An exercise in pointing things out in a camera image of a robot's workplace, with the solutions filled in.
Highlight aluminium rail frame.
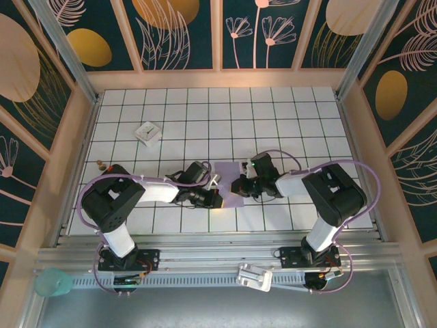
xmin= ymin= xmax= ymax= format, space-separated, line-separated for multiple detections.
xmin=33 ymin=229 xmax=406 ymax=274

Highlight lilac paper sheet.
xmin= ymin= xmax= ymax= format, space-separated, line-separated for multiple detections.
xmin=214 ymin=161 xmax=245 ymax=208

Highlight translucent teal cup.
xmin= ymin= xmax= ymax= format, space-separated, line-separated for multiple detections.
xmin=33 ymin=268 xmax=72 ymax=297

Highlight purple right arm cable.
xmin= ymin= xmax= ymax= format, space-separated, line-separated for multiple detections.
xmin=254 ymin=149 xmax=382 ymax=295

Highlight white plastic bracket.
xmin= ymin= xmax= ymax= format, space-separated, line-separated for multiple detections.
xmin=236 ymin=262 xmax=274 ymax=292

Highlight aluminium corner post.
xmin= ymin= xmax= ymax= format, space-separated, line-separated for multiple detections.
xmin=335 ymin=0 xmax=401 ymax=100
xmin=27 ymin=0 xmax=102 ymax=104

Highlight white square clock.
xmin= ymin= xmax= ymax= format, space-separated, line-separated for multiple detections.
xmin=135 ymin=121 xmax=161 ymax=148

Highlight small electronics board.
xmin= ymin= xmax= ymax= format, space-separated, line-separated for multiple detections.
xmin=113 ymin=273 xmax=144 ymax=287
xmin=305 ymin=271 xmax=343 ymax=291

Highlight slotted grey cable duct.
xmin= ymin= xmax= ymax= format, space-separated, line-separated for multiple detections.
xmin=70 ymin=271 xmax=308 ymax=290

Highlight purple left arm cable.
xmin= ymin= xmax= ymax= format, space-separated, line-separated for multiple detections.
xmin=78 ymin=161 xmax=213 ymax=295

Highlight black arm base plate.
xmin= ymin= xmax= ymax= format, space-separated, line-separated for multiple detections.
xmin=272 ymin=245 xmax=341 ymax=269
xmin=98 ymin=248 xmax=161 ymax=273

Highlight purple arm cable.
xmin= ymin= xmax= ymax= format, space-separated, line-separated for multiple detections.
xmin=254 ymin=149 xmax=382 ymax=295
xmin=78 ymin=161 xmax=213 ymax=295

